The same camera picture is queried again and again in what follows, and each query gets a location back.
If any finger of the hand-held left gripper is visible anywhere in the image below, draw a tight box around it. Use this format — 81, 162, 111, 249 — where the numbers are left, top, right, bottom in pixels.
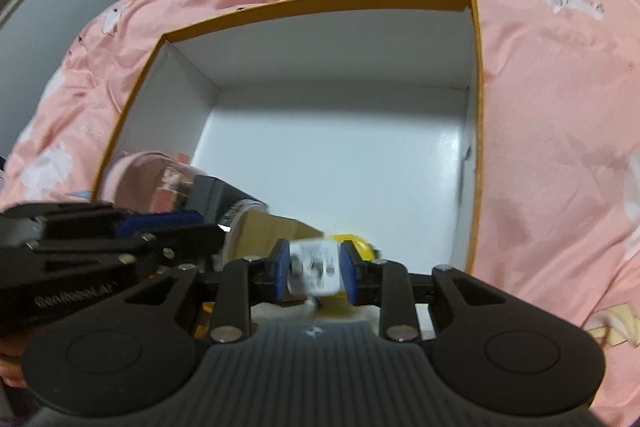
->
30, 224, 226, 273
0, 202, 207, 238

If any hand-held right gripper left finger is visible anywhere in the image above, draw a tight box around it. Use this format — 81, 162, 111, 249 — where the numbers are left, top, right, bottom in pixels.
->
125, 241, 291, 343

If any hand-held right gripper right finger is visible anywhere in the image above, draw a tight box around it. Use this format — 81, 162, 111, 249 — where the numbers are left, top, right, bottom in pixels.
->
340, 241, 506, 343

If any small maroon box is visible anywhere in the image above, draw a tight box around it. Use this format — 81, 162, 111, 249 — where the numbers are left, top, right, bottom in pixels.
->
152, 164, 199, 214

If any white charger plug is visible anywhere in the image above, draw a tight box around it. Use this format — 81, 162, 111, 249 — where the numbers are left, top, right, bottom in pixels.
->
287, 237, 344, 304

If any dark grey box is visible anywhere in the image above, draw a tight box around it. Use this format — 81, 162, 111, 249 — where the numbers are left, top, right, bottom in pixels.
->
191, 175, 262, 229

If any orange cardboard box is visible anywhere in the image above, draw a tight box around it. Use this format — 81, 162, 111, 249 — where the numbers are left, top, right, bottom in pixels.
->
91, 0, 485, 343

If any person's left hand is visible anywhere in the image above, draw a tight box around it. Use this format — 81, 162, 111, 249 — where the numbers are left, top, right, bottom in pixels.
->
0, 341, 32, 389

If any yellow round object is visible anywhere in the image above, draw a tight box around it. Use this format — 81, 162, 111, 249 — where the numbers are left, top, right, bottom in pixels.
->
320, 233, 379, 314

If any small tan box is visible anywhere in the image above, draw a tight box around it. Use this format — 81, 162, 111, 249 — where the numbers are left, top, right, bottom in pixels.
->
216, 210, 327, 308

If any pink round case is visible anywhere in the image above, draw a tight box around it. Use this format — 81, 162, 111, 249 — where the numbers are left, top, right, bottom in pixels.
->
102, 150, 197, 212

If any pink printed blanket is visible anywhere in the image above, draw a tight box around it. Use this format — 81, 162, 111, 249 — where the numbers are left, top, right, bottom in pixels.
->
0, 0, 640, 427

